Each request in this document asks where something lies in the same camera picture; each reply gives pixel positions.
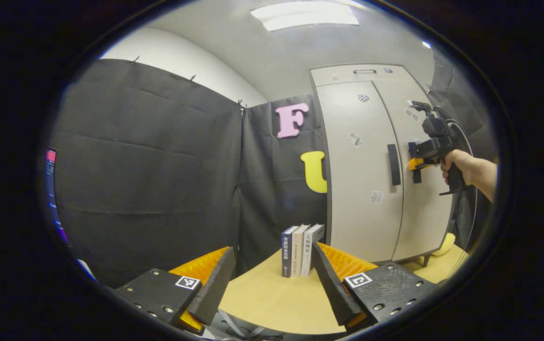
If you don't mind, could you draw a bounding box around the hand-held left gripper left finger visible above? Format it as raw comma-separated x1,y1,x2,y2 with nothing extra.
113,246,237,334

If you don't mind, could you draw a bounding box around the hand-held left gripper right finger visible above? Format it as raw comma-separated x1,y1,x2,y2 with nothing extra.
311,242,438,332

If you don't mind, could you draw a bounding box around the grey shoe cabinet door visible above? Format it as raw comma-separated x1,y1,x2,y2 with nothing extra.
372,77,457,262
316,81,404,264

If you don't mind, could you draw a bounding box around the grey double-door shoe cabinet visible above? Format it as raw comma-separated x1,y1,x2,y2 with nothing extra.
310,64,462,266

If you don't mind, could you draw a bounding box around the grey cabinet drawer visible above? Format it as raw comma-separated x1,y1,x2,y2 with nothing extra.
311,64,417,87

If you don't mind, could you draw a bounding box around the white book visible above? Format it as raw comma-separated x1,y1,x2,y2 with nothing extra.
302,224,325,276

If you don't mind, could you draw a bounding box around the beige spine book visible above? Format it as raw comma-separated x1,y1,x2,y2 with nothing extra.
292,224,311,278

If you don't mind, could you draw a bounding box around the dark blue book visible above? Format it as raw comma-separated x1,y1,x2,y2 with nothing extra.
281,226,299,278

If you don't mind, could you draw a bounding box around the yellow round bread toy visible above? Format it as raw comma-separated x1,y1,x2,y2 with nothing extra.
432,232,457,256

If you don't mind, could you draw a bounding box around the black backdrop cloth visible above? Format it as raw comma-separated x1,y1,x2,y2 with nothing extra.
45,47,497,288

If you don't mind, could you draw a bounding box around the ceiling light panel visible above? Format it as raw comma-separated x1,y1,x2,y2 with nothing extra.
250,1,360,32

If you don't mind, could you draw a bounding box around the computer monitor screen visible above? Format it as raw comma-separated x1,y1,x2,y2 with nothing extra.
45,148,71,244

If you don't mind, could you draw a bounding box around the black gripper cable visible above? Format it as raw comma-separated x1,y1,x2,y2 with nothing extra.
447,119,478,249

